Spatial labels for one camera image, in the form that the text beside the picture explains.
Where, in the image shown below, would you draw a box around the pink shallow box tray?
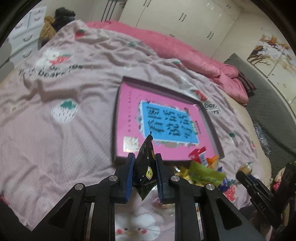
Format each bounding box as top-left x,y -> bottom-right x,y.
112,76 -> 225,164

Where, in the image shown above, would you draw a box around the yellow snack packet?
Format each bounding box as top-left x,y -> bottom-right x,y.
174,166 -> 193,184

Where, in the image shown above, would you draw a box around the red white snack packet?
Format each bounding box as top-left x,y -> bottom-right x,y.
189,147 -> 208,167

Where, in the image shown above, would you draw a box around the blue snack packet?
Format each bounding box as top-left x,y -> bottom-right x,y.
218,176 -> 235,193

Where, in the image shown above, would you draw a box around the pink strawberry print bedsheet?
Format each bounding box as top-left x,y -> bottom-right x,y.
1,21 -> 271,232

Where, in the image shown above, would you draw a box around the brown plush toy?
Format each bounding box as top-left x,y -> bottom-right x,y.
39,16 -> 57,47

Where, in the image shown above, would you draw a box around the flower wall painting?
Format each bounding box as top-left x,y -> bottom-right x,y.
247,34 -> 295,104

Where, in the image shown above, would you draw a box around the pink quilt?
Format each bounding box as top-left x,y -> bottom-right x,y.
86,21 -> 249,104

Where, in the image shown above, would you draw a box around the grey padded headboard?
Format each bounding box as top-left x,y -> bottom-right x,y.
224,53 -> 295,177

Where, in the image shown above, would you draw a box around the black snack packet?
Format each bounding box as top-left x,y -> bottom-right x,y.
133,133 -> 157,200

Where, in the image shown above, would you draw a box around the orange snack packet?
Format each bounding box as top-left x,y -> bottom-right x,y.
206,155 -> 219,170

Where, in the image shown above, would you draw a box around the white drawer chest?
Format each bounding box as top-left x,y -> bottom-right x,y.
1,6 -> 47,81

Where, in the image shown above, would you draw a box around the dark striped pillow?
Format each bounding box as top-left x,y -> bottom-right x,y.
237,71 -> 256,94

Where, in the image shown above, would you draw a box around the black clothing pile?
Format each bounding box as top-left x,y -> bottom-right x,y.
52,7 -> 76,32

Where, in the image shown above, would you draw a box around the green snack packet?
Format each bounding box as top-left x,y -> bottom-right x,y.
188,161 -> 226,187

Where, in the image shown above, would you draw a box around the white wardrobe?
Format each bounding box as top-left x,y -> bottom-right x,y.
119,0 -> 242,57

